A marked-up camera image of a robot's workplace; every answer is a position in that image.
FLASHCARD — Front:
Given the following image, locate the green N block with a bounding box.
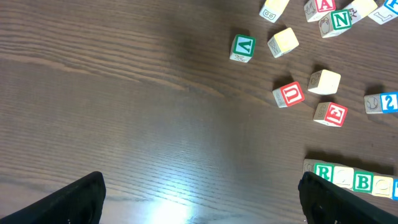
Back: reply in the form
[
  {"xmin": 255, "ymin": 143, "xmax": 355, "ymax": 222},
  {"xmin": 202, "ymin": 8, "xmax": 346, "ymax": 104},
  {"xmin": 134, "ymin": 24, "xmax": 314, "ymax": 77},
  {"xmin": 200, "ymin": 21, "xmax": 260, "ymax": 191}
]
[{"xmin": 318, "ymin": 9, "xmax": 353, "ymax": 39}]

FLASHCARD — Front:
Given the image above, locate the red U block lower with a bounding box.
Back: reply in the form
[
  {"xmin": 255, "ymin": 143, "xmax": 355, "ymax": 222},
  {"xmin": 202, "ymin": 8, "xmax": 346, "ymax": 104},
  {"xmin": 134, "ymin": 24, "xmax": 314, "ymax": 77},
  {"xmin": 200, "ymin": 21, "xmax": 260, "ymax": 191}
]
[{"xmin": 272, "ymin": 82, "xmax": 305, "ymax": 108}]

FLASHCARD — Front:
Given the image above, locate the yellow O block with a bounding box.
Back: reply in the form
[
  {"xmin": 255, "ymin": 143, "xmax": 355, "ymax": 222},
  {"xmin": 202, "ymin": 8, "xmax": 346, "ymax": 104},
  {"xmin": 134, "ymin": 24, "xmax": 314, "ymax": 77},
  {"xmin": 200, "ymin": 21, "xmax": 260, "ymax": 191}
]
[
  {"xmin": 332, "ymin": 166, "xmax": 354, "ymax": 189},
  {"xmin": 371, "ymin": 175, "xmax": 394, "ymax": 198}
]

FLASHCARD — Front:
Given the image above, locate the red E block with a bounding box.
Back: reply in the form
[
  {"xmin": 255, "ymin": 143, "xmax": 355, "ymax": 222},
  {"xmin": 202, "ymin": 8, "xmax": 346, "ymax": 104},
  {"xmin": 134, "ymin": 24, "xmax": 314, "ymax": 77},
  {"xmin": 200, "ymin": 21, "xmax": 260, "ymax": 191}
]
[{"xmin": 313, "ymin": 102, "xmax": 348, "ymax": 127}]

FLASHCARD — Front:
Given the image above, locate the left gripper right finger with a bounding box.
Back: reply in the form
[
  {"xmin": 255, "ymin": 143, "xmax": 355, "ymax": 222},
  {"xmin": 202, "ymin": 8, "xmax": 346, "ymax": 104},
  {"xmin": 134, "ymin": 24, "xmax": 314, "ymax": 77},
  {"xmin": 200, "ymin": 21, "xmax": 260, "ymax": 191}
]
[{"xmin": 298, "ymin": 172, "xmax": 397, "ymax": 224}]

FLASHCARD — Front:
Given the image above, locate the yellow block near N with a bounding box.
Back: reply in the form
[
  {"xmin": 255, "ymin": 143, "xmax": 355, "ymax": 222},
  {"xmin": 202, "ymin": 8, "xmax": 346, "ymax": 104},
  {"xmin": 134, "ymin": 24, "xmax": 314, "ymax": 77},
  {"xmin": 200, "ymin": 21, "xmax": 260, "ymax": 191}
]
[{"xmin": 344, "ymin": 0, "xmax": 377, "ymax": 24}]

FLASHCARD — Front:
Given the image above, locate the red A block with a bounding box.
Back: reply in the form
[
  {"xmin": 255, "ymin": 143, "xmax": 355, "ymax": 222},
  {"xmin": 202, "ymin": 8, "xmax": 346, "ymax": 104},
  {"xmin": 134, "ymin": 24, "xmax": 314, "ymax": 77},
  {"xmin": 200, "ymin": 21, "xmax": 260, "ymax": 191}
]
[{"xmin": 303, "ymin": 0, "xmax": 336, "ymax": 22}]

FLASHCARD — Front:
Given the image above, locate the green B block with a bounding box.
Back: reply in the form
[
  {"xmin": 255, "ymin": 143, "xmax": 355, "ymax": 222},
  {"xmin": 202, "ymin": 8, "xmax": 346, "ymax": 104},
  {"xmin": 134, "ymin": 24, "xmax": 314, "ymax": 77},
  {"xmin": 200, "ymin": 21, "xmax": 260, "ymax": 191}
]
[{"xmin": 353, "ymin": 171, "xmax": 374, "ymax": 194}]

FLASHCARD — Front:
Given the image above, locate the green V block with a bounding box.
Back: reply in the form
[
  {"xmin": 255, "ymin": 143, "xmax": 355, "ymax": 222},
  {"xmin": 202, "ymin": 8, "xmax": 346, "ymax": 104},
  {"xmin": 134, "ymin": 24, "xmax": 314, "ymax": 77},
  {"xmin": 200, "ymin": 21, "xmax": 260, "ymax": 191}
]
[{"xmin": 229, "ymin": 34, "xmax": 256, "ymax": 63}]

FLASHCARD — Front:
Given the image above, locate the blue 2 block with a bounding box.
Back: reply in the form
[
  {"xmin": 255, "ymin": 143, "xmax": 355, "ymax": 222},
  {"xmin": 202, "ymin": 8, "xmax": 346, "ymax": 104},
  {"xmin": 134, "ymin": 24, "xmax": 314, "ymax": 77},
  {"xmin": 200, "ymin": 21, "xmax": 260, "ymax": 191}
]
[{"xmin": 364, "ymin": 92, "xmax": 398, "ymax": 114}]

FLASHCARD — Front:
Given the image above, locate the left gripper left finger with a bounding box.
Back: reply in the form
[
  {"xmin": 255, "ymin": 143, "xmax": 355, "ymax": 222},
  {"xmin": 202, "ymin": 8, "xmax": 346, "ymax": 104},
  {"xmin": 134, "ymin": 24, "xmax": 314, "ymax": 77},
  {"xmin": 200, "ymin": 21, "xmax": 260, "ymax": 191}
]
[{"xmin": 1, "ymin": 171, "xmax": 106, "ymax": 224}]

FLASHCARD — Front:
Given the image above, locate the blue P block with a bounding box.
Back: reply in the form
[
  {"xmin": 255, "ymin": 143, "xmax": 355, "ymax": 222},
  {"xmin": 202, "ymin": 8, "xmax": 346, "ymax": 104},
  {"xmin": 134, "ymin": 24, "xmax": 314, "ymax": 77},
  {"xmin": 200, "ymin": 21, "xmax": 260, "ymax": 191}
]
[{"xmin": 368, "ymin": 0, "xmax": 398, "ymax": 25}]

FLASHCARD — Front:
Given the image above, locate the blue T block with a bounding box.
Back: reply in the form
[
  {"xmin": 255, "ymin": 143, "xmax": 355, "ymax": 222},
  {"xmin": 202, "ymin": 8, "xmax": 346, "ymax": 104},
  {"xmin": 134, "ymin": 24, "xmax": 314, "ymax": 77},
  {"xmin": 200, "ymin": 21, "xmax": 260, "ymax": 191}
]
[{"xmin": 392, "ymin": 179, "xmax": 398, "ymax": 200}]

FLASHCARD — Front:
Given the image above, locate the green R block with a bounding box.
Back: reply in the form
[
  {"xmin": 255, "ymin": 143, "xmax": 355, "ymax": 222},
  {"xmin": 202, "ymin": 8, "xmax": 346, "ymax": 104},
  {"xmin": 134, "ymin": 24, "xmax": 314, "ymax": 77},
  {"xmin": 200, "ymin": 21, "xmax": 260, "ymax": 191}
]
[{"xmin": 303, "ymin": 159, "xmax": 335, "ymax": 182}]

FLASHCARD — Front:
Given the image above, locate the yellow block far left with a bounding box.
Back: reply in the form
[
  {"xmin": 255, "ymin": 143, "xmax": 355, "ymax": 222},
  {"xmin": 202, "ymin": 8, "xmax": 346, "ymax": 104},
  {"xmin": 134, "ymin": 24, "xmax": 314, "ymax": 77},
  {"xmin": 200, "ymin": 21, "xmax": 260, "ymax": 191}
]
[{"xmin": 259, "ymin": 0, "xmax": 289, "ymax": 23}]

